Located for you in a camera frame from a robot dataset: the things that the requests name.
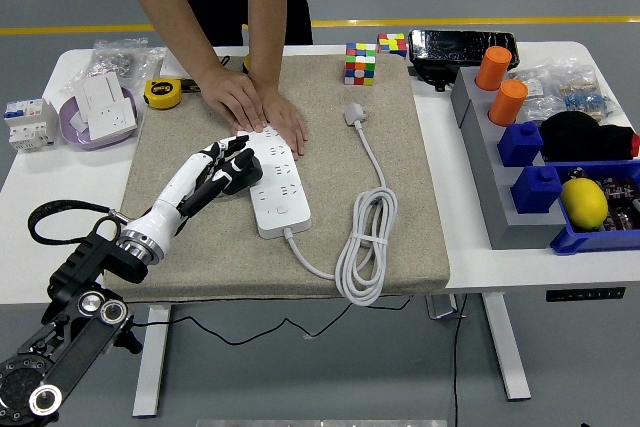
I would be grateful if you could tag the person's left hand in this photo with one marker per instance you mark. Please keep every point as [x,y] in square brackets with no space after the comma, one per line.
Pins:
[285,117]

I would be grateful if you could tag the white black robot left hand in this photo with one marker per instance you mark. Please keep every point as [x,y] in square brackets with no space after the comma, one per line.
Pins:
[170,197]

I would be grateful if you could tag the person's right hand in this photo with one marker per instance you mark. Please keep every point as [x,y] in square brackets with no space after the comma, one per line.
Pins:
[232,97]

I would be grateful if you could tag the black plug adapter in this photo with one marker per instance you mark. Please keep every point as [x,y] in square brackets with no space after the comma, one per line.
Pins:
[255,174]

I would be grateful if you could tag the white power strip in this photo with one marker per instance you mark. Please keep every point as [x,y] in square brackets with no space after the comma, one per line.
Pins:
[280,202]

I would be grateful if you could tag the person's right forearm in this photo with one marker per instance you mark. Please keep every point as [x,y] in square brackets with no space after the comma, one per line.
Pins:
[162,2]

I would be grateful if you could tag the person's left forearm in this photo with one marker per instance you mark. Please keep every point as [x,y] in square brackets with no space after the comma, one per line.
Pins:
[267,7]

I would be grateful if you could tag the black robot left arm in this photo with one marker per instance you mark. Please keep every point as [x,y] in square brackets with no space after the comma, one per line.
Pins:
[75,332]

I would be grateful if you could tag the small yellow tape measure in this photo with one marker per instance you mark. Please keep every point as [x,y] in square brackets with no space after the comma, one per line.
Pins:
[246,62]

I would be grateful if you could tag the white flat card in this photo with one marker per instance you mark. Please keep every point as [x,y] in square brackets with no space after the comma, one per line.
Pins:
[175,64]

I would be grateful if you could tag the grey-brown mat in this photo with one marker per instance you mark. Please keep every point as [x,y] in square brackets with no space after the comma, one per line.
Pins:
[225,257]

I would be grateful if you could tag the large colourful puzzle cube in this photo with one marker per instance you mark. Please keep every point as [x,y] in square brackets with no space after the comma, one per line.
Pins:
[360,64]

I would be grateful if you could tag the purple bowl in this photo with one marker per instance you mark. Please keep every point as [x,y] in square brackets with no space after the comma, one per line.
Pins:
[75,139]

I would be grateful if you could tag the clear bag of metal screws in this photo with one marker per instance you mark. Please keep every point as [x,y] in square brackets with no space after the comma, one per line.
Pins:
[120,62]

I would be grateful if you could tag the small colourful puzzle cube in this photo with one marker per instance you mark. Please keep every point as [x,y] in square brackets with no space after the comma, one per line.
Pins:
[392,44]

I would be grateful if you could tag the white circuit breaker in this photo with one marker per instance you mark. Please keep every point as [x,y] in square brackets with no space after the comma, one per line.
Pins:
[27,124]

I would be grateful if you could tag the white table leg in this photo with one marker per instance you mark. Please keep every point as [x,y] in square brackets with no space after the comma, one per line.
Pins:
[507,352]
[150,367]

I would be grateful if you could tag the glossy black device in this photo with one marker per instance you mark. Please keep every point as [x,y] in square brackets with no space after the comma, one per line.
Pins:
[460,47]

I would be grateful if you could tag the orange cylinder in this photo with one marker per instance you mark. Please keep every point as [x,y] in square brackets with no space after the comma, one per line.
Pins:
[492,69]
[507,102]

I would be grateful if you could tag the grey stepped block holder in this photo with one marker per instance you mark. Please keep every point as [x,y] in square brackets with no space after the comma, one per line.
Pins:
[492,207]

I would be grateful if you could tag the blue square peg block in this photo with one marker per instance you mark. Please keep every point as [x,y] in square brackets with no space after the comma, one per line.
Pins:
[536,189]
[520,144]

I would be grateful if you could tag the grey under-table box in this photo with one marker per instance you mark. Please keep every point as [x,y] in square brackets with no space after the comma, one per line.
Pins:
[442,307]

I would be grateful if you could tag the clear bag of small parts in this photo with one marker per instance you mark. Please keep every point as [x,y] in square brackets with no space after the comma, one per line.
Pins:
[537,97]

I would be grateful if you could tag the black cloth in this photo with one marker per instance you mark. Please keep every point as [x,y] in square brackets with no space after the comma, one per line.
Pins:
[580,139]

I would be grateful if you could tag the clear bag of blue components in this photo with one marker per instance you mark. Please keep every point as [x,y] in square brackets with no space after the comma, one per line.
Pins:
[587,97]

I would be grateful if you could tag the yellow lemon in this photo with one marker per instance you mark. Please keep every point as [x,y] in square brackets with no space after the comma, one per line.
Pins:
[584,204]

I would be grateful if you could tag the blue plastic bin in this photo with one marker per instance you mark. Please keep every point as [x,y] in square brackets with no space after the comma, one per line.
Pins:
[590,244]

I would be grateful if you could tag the dark cylindrical components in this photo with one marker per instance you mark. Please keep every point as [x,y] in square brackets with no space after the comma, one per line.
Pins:
[620,197]

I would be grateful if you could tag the black table control panel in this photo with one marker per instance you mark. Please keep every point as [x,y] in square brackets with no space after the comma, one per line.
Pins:
[585,294]

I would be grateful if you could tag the red block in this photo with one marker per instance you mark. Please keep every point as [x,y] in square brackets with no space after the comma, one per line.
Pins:
[635,146]

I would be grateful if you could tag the white wall socket panels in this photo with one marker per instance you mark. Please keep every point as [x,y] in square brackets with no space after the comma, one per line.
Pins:
[112,119]

